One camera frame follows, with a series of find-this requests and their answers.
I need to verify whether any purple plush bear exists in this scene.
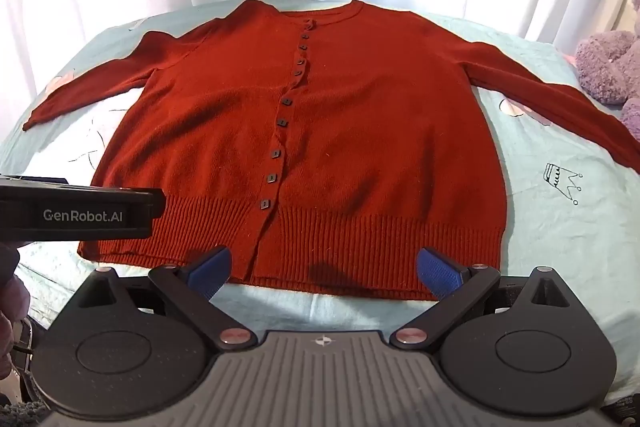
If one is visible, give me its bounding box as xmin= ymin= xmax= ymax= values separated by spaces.
xmin=574 ymin=0 xmax=640 ymax=148

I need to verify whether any person's left hand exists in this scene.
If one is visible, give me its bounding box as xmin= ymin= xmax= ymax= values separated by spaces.
xmin=0 ymin=241 xmax=32 ymax=375

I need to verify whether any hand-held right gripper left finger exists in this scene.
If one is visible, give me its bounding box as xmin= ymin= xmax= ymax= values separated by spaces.
xmin=74 ymin=245 xmax=258 ymax=351

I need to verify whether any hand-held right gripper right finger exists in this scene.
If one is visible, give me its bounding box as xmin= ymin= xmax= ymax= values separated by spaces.
xmin=389 ymin=248 xmax=572 ymax=351

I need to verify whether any red knit cardigan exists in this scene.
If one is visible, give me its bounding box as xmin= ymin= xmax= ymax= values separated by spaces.
xmin=23 ymin=0 xmax=640 ymax=303

